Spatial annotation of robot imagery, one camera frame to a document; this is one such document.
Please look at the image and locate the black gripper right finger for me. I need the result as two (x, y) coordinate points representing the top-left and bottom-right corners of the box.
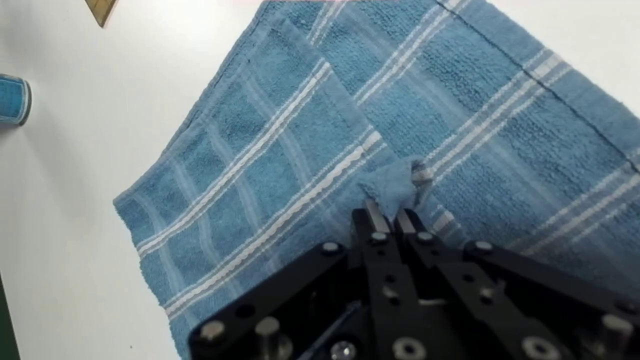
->
(392, 207), (640, 360)

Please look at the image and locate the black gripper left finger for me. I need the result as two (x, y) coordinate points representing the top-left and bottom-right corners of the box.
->
(188, 198), (428, 360)

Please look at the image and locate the blue striped towel cloth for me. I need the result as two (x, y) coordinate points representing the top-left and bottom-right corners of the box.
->
(111, 0), (640, 360)

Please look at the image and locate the green chair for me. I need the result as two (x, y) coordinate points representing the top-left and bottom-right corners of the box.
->
(0, 276), (22, 360)

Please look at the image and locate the blue cylindrical object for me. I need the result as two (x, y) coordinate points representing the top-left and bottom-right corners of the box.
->
(0, 73), (34, 130)

